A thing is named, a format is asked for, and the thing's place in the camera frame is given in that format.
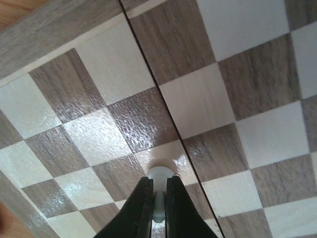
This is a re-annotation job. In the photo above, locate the white chess pawn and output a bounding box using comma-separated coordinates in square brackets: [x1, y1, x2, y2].
[147, 166, 174, 223]

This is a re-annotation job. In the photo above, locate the wooden chess board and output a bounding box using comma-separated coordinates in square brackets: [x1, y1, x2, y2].
[0, 0, 317, 238]

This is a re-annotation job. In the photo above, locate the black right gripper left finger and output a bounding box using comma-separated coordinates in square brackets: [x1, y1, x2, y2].
[95, 177, 154, 238]

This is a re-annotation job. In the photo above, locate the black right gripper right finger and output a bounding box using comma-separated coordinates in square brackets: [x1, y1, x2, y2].
[165, 175, 217, 238]

